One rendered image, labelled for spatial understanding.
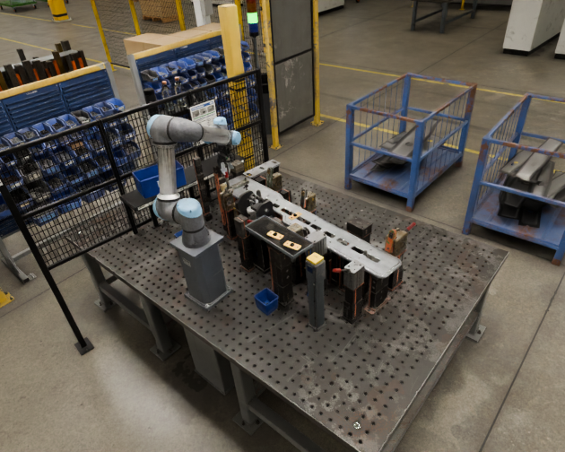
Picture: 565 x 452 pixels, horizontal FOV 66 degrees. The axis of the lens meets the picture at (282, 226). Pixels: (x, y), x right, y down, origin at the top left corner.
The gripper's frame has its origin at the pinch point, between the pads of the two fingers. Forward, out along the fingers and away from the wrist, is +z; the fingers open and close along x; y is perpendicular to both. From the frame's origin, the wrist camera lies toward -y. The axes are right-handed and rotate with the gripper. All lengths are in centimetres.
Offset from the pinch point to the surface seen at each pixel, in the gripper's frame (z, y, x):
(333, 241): 20, 80, 11
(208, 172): 16.5, -35.2, 7.8
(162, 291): 50, 11, -64
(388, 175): 103, -25, 216
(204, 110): -19, -54, 25
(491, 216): 102, 89, 212
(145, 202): 17, -34, -42
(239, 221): 12.1, 35.3, -18.5
